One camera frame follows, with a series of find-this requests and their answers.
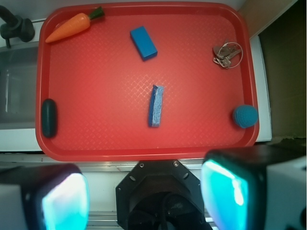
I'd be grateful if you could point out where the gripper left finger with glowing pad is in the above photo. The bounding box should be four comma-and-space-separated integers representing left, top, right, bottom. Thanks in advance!
0, 163, 90, 230

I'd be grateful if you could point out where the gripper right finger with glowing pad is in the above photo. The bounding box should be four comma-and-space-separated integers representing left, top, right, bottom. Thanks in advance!
200, 145, 307, 230

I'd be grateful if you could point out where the blue sponge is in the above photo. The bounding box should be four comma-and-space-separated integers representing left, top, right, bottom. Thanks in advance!
148, 85, 164, 127

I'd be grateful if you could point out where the blue knitted ball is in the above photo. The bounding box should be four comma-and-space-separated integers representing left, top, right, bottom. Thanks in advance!
232, 105, 259, 128

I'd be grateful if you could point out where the dark green oval object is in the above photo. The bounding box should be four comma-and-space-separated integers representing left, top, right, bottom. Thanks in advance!
41, 98, 58, 138

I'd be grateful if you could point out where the red plastic tray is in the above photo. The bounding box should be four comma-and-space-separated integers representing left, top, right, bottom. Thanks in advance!
35, 2, 259, 161

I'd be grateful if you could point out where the silver key bunch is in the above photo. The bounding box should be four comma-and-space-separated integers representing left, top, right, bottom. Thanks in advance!
213, 41, 243, 69

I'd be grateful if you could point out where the steel sink basin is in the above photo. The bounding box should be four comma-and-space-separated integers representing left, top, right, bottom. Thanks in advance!
0, 47, 38, 129

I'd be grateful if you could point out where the black faucet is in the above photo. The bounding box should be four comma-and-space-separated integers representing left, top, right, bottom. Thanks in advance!
0, 5, 35, 48

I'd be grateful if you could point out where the orange toy carrot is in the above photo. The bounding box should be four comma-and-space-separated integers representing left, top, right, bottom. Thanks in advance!
45, 7, 105, 44

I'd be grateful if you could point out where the blue rectangular block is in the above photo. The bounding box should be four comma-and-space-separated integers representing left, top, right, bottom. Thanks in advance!
130, 26, 158, 61

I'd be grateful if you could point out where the black octagonal mount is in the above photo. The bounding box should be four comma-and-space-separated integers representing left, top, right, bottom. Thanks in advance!
116, 160, 211, 230

